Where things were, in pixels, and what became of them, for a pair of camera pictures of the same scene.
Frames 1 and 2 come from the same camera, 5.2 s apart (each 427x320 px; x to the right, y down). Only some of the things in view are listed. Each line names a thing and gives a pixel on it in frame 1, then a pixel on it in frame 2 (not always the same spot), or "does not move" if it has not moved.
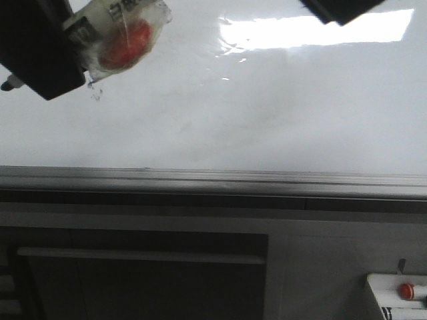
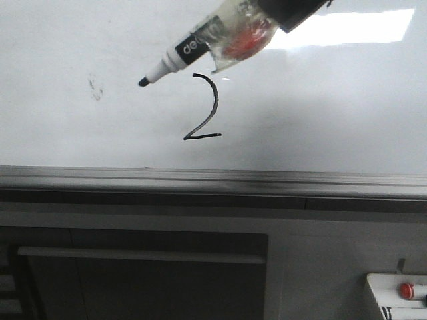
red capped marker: [409, 291] does not move
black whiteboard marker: [35, 46] to [196, 45]
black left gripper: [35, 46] to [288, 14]
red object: [111, 36] to [235, 30]
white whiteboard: [240, 98] does not move
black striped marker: [403, 313] does not move
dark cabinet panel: [74, 274] does not move
